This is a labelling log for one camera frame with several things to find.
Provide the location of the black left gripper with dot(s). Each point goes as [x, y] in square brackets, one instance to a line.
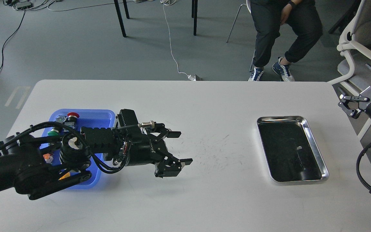
[151, 149]

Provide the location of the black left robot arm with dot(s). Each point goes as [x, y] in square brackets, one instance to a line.
[55, 155]

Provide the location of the white office chair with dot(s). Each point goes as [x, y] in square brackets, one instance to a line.
[355, 46]

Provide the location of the blue plastic tray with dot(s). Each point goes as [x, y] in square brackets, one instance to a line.
[91, 119]

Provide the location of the silver metal tray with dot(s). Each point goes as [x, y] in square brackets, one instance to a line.
[290, 149]

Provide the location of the yellow mushroom push button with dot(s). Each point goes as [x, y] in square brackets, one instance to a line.
[67, 175]

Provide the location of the metal chair leg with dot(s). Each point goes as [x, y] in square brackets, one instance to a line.
[236, 16]

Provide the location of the red push button switch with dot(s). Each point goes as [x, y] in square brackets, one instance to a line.
[69, 120]

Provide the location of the green push button switch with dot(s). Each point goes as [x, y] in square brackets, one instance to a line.
[54, 131]

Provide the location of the green button orange block switch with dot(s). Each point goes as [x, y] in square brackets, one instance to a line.
[48, 158]

